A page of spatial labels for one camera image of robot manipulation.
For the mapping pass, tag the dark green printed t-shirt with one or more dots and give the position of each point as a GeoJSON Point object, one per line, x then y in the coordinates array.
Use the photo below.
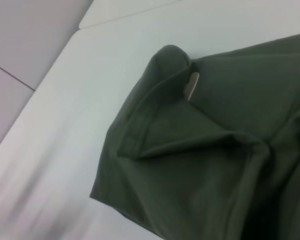
{"type": "Point", "coordinates": [215, 150]}

